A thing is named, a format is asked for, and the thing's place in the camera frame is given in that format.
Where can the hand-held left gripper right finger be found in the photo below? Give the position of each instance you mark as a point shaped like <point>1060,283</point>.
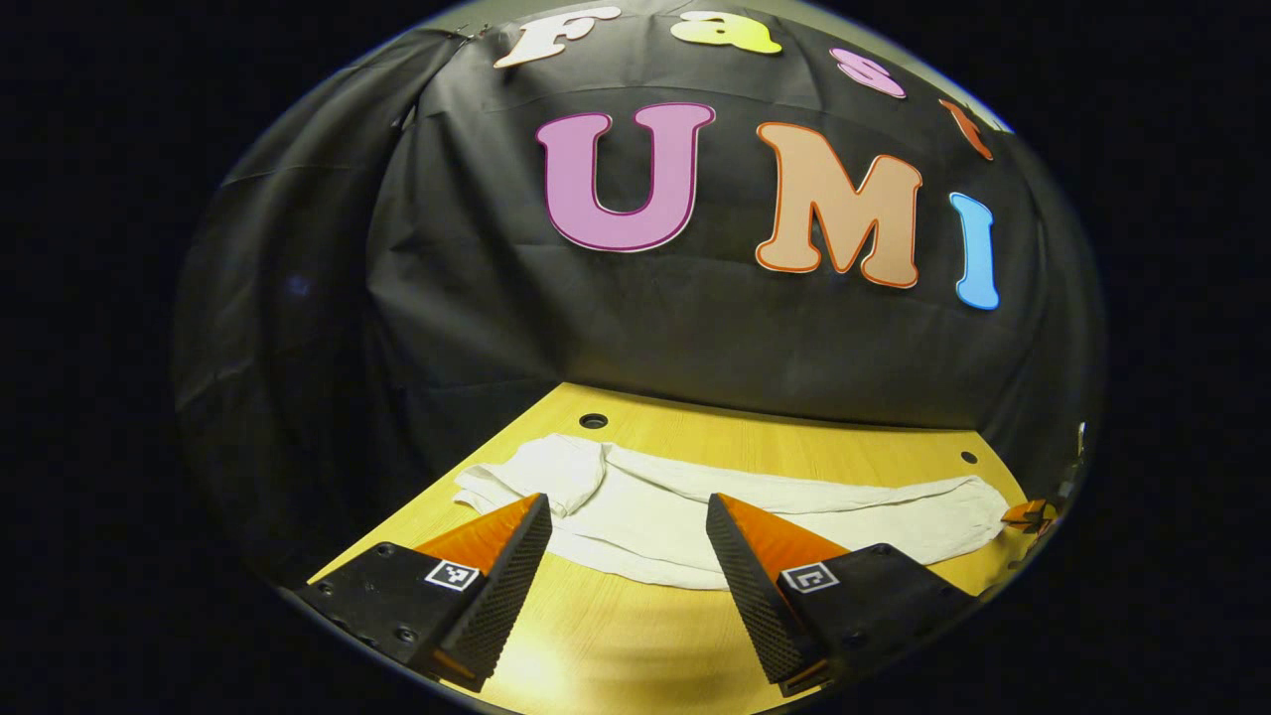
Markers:
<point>755,596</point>

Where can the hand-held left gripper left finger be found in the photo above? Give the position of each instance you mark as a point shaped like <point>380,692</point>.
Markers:
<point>511,586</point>

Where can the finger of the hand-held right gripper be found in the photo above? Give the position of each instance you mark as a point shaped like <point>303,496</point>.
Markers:
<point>1043,528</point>
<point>1023,512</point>

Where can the white jeans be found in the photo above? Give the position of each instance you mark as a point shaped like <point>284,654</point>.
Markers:
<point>655,506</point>

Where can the black backdrop cloth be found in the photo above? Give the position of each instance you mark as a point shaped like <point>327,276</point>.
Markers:
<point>645,328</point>

